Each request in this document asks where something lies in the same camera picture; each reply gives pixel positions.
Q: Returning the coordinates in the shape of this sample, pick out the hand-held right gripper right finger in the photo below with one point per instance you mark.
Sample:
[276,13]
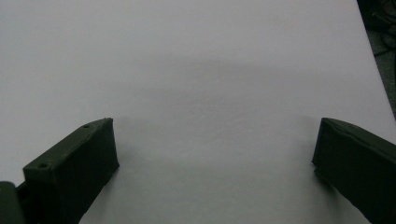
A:
[358,168]

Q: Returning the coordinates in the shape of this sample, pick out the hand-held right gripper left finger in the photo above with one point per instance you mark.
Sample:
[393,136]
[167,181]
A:
[71,174]

